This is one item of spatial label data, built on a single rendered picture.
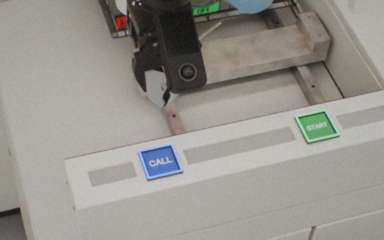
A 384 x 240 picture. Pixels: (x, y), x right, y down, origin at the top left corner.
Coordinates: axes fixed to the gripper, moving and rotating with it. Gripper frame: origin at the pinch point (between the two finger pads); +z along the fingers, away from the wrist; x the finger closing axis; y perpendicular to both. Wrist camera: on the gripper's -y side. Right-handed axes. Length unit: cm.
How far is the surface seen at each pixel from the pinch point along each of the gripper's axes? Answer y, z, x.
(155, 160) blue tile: 1.0, 14.2, 0.7
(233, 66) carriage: 23.7, 22.7, -21.1
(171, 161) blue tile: 0.3, 14.2, -1.5
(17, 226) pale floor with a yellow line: 58, 111, 21
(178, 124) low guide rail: 15.6, 25.7, -8.2
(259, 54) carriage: 25.5, 22.7, -27.0
